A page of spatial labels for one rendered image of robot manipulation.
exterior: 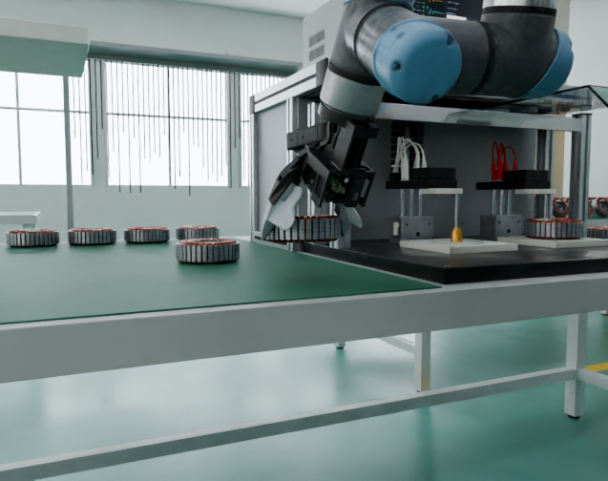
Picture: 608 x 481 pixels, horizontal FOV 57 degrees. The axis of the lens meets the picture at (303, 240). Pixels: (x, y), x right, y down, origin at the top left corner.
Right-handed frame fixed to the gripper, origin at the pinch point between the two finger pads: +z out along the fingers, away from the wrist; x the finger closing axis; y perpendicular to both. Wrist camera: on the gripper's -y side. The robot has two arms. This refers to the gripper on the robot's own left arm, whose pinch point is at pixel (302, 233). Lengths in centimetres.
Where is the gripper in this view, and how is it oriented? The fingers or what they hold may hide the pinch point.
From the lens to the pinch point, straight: 81.1
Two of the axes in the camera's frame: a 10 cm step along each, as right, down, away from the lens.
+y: 4.2, 5.5, -7.2
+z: -2.4, 8.3, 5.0
